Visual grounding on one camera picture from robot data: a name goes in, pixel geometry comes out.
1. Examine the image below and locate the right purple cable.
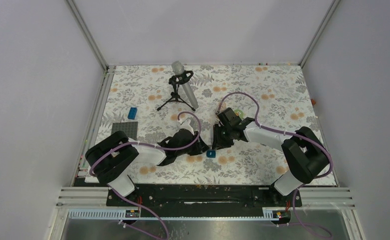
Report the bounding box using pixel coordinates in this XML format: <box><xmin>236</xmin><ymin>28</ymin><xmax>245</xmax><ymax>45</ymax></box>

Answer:
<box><xmin>217</xmin><ymin>91</ymin><xmax>334</xmax><ymax>180</ymax></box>

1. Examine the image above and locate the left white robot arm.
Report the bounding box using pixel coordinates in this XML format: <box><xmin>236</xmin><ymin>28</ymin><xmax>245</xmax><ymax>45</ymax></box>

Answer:
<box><xmin>85</xmin><ymin>128</ymin><xmax>209</xmax><ymax>206</ymax></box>

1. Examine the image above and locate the grey microphone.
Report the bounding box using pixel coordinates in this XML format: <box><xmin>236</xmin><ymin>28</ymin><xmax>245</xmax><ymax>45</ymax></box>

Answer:
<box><xmin>171</xmin><ymin>61</ymin><xmax>199</xmax><ymax>109</ymax></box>

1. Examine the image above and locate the grey lego baseplate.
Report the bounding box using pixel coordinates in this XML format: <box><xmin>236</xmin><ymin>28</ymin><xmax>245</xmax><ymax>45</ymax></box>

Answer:
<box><xmin>111</xmin><ymin>121</ymin><xmax>138</xmax><ymax>140</ymax></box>

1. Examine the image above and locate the green pill bottle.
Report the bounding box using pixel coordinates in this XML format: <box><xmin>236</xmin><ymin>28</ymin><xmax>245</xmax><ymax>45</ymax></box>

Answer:
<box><xmin>234</xmin><ymin>109</ymin><xmax>244</xmax><ymax>119</ymax></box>

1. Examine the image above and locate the black microphone tripod stand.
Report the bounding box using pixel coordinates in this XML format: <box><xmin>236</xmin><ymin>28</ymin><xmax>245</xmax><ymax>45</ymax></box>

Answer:
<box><xmin>156</xmin><ymin>70</ymin><xmax>196</xmax><ymax>111</ymax></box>

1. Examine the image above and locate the blue lego brick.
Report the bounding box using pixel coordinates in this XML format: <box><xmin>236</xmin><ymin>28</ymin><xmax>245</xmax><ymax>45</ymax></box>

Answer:
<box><xmin>127</xmin><ymin>107</ymin><xmax>138</xmax><ymax>120</ymax></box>

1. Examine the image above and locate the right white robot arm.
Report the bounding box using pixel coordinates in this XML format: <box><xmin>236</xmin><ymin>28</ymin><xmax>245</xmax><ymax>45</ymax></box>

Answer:
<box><xmin>212</xmin><ymin>108</ymin><xmax>330</xmax><ymax>206</ymax></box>

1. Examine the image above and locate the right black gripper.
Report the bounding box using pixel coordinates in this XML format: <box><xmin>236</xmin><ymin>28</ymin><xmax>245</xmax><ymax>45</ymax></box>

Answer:
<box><xmin>212</xmin><ymin>123</ymin><xmax>234</xmax><ymax>150</ymax></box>

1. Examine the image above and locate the white cable duct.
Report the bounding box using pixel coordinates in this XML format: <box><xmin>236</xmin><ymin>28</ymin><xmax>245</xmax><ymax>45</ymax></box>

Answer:
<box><xmin>68</xmin><ymin>206</ymin><xmax>282</xmax><ymax>221</ymax></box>

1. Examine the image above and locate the floral table mat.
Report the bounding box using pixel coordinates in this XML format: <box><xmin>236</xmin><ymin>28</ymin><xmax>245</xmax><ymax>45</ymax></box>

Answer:
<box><xmin>95</xmin><ymin>65</ymin><xmax>321</xmax><ymax>185</ymax></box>

